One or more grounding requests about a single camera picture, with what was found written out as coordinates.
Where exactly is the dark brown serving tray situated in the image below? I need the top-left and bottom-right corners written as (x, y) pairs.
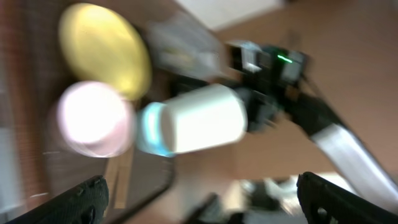
top-left (1, 0), bottom-right (181, 223)

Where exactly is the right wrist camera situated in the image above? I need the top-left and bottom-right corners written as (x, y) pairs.
top-left (227, 40), bottom-right (309, 93)

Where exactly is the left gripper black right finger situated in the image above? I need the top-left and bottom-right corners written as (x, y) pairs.
top-left (297, 172), bottom-right (397, 224)

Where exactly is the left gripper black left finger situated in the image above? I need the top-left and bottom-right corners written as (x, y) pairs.
top-left (7, 175), bottom-right (109, 224)

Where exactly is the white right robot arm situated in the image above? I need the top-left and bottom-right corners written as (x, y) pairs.
top-left (233, 85), bottom-right (397, 215)

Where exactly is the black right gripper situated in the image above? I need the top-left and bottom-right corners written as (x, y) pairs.
top-left (233, 83), bottom-right (287, 133)

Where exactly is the clear plastic bin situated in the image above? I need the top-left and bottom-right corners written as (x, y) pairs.
top-left (147, 12), bottom-right (224, 80)

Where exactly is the small white green cup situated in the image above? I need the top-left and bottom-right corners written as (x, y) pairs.
top-left (160, 84), bottom-right (248, 154)

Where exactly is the pink bowl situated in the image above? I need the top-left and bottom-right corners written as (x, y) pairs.
top-left (48, 81), bottom-right (136, 158)

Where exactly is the yellow plate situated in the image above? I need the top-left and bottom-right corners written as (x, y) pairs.
top-left (58, 3), bottom-right (152, 101)

